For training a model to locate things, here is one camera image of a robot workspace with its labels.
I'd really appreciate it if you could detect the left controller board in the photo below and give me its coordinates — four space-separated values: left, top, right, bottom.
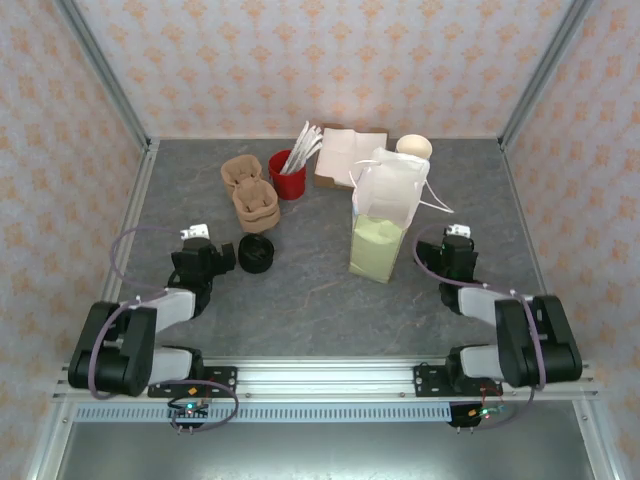
167 399 211 432

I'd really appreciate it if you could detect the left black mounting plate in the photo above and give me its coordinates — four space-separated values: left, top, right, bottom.
147 366 239 400

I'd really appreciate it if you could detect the left aluminium frame post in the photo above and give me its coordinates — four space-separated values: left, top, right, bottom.
52 0 154 156

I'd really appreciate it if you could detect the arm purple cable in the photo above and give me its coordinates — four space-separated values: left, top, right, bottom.
412 223 549 432
87 224 240 434

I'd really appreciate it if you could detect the black mounting plate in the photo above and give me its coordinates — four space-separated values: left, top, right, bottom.
147 366 239 400
413 364 501 400

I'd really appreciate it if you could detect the cardboard napkin box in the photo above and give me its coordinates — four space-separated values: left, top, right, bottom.
313 123 390 192

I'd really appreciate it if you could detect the painted paper carry bag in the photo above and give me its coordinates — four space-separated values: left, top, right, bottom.
348 146 456 285

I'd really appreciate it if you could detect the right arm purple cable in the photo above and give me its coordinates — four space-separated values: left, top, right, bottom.
412 223 549 432

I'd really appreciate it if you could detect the controller board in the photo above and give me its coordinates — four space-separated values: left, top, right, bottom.
167 399 211 432
449 402 511 432

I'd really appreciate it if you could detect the red straw bucket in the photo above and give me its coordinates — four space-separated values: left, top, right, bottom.
268 149 308 201

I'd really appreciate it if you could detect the brown pulp cup carrier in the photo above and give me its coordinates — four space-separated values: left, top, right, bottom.
220 157 265 201
232 179 281 234

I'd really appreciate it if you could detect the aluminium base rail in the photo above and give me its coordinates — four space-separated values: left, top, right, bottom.
53 357 599 401

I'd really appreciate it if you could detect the right aluminium frame post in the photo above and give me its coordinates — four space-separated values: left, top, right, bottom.
499 0 599 151

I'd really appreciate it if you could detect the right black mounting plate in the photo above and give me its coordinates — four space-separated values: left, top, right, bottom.
413 364 501 400

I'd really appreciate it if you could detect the right controller board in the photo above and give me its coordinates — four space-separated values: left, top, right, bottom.
449 402 511 432

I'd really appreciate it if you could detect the slotted grey cable duct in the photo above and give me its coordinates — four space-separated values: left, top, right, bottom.
73 403 454 424

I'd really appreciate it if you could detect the aluminium frame post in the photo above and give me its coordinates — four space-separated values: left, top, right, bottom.
52 0 154 156
499 0 599 151

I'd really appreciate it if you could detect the black cup lid stack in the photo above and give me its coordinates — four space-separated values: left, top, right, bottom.
237 233 275 274

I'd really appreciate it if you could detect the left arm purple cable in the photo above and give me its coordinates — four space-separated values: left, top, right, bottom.
87 224 240 434

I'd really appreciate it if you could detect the white wrapped straw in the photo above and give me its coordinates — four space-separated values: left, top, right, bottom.
282 119 312 174
287 124 321 174
289 139 325 174

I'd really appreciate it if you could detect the white napkin stack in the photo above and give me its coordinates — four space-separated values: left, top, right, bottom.
315 127 389 184

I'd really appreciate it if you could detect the paper cup stack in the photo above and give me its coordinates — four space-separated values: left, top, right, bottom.
395 133 433 162

